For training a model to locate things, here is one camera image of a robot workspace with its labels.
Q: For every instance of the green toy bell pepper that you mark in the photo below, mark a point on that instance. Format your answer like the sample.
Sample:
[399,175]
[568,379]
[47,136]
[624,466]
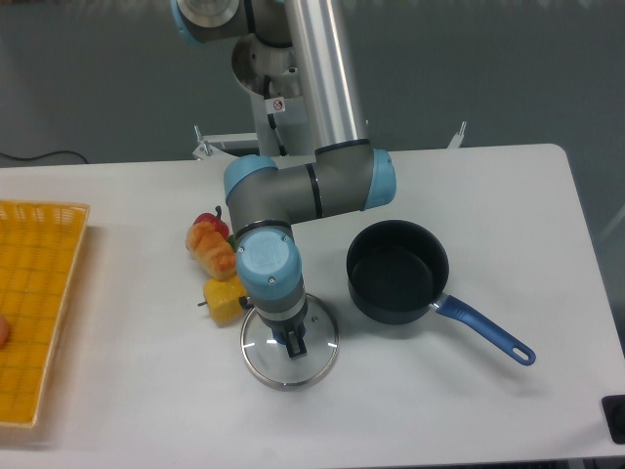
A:
[231,242]

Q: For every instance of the black object table corner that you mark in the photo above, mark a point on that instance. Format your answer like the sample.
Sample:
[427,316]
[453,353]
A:
[614,413]

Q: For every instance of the red toy bell pepper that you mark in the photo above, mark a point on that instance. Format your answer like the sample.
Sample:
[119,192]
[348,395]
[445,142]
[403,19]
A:
[215,220]

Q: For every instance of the orange toy croissant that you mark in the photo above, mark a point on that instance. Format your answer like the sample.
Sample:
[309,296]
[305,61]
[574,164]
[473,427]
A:
[211,250]

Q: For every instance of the right metal table bracket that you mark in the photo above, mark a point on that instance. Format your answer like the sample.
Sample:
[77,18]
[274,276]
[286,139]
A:
[458,138]

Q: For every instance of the metal table bracket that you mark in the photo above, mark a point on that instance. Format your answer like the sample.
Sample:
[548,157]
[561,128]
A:
[203,149]
[458,138]

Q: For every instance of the orange object in basket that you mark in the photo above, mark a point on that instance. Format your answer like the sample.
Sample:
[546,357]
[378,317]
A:
[5,331]

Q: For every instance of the yellow wicker basket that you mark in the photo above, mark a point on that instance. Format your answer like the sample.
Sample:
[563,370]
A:
[40,246]

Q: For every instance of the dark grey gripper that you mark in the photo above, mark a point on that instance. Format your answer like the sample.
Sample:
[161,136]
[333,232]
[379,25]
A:
[292,329]

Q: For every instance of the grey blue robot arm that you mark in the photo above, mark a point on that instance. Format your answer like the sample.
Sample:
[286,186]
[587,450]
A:
[315,159]

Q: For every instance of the left metal table bracket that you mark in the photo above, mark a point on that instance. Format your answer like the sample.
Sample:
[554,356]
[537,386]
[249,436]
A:
[203,149]

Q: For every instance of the dark blue saucepan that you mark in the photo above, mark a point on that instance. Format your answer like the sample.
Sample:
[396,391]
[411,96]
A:
[397,272]

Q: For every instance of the yellow toy bell pepper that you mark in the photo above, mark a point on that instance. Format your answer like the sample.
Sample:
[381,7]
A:
[222,298]

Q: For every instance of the glass lid blue knob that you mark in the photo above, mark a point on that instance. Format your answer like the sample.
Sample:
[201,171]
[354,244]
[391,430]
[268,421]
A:
[268,360]

